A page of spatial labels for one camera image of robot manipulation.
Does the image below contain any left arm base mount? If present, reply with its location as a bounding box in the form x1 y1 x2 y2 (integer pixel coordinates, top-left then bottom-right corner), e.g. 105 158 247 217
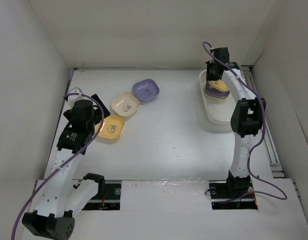
83 180 122 211

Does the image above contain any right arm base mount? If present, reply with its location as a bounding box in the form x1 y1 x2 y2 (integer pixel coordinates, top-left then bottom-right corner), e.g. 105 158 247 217
205 180 258 210

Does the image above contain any cream panda plate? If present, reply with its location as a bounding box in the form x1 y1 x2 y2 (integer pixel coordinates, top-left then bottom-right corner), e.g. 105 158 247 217
111 92 140 117

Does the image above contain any purple panda plate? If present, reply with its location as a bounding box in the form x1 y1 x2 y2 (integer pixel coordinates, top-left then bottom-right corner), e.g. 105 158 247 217
132 78 160 102
204 82 230 99

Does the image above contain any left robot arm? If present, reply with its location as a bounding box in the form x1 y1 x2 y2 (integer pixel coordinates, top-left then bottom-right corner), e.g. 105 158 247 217
20 93 110 240

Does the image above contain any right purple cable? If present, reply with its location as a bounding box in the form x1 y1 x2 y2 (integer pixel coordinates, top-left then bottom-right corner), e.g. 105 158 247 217
202 41 288 204

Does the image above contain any purple cable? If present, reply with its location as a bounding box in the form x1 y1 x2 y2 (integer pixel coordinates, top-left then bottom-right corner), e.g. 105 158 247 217
10 92 105 240
202 41 288 204

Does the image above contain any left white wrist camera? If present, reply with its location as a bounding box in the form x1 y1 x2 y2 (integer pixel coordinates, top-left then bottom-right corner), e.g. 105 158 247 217
63 86 84 108

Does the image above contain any white perforated plastic bin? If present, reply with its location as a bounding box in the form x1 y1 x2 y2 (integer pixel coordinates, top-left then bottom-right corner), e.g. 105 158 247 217
198 70 238 125

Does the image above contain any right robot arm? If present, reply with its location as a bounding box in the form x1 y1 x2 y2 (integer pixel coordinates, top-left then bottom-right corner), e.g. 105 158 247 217
206 47 266 199

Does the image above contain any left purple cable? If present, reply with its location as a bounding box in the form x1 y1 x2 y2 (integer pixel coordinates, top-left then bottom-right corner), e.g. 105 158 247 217
10 92 105 240

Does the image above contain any yellow panda plate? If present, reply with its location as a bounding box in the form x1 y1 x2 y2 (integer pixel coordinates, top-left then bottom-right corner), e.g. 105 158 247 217
208 79 230 93
96 114 125 145

